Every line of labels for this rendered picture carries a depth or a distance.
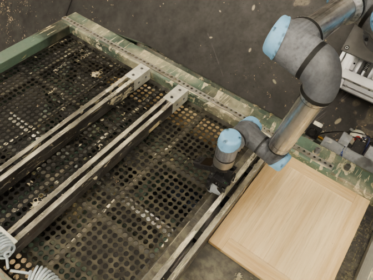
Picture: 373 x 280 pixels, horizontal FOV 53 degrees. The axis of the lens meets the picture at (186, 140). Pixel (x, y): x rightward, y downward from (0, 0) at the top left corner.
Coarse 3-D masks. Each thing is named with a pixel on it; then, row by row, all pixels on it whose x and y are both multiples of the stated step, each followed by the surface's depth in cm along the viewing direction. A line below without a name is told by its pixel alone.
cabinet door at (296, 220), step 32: (256, 192) 154; (288, 192) 156; (320, 192) 157; (352, 192) 158; (224, 224) 143; (256, 224) 145; (288, 224) 146; (320, 224) 147; (352, 224) 148; (256, 256) 136; (288, 256) 138; (320, 256) 139
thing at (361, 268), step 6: (372, 234) 147; (372, 240) 142; (372, 246) 141; (366, 252) 140; (372, 252) 139; (366, 258) 137; (372, 258) 138; (360, 264) 138; (366, 264) 136; (372, 264) 136; (360, 270) 134; (366, 270) 134; (372, 270) 135; (354, 276) 136; (360, 276) 133; (366, 276) 133; (372, 276) 133
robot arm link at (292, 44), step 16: (336, 0) 116; (352, 0) 118; (368, 0) 120; (304, 16) 104; (320, 16) 108; (336, 16) 111; (352, 16) 120; (272, 32) 99; (288, 32) 98; (304, 32) 98; (320, 32) 102; (272, 48) 101; (288, 48) 98; (304, 48) 96; (320, 48) 96; (288, 64) 100; (304, 64) 97
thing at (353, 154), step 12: (312, 132) 174; (324, 132) 185; (348, 132) 174; (324, 144) 177; (336, 144) 174; (360, 144) 168; (372, 144) 181; (348, 156) 173; (360, 156) 171; (372, 156) 167; (372, 168) 169
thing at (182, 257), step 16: (256, 160) 163; (240, 176) 152; (240, 192) 147; (224, 208) 142; (208, 224) 141; (192, 240) 135; (208, 240) 140; (176, 256) 128; (192, 256) 129; (160, 272) 124; (176, 272) 125
